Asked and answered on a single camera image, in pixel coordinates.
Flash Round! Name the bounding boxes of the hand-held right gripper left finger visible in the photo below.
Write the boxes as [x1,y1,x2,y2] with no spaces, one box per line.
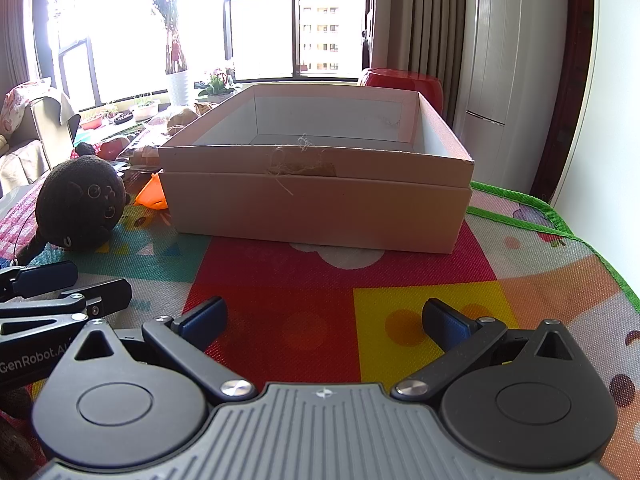
[75,296,256,405]

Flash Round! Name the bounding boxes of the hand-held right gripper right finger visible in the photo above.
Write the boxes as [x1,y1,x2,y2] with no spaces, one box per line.
[391,298,574,405]

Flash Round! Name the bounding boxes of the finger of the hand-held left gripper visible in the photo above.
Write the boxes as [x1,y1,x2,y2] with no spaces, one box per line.
[0,279,134,335]
[0,261,79,302]

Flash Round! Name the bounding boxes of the brown plush toy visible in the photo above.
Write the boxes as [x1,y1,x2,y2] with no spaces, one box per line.
[0,387,43,467]

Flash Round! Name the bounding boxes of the dark round plush toy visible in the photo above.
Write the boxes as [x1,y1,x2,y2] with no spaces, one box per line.
[17,141,127,263]

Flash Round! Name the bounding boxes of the orange plastic toy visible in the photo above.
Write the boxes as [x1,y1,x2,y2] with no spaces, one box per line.
[134,172,171,211]

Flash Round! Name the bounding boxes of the cardboard box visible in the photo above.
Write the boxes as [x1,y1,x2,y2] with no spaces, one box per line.
[158,84,475,255]

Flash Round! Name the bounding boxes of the colourful printed play mat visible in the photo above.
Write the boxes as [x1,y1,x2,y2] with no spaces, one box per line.
[0,180,640,480]

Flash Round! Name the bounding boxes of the beige armchair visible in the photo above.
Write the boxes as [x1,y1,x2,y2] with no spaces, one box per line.
[0,77,82,196]

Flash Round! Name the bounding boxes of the floral cloth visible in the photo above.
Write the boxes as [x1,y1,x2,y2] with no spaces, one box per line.
[0,80,52,136]

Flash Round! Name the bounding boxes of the white planter bowl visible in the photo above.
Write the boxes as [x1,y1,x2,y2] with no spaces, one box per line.
[131,99,161,122]

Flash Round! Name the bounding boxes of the tall plant in white vase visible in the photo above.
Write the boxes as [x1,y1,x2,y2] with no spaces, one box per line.
[134,0,202,107]

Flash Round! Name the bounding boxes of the pink flowers in white pot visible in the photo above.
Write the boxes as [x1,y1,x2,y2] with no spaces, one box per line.
[197,60,239,97]

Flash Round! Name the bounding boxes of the white standing air conditioner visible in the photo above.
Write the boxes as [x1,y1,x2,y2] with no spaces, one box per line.
[452,0,571,197]

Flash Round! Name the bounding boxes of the red plastic stool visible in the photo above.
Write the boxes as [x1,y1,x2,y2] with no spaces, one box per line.
[357,67,445,122]

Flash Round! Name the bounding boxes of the brown striped curtain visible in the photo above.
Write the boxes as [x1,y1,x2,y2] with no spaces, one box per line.
[372,0,476,126]

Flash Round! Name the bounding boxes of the dark wooden door frame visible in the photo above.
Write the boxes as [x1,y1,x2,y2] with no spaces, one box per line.
[530,0,601,206]

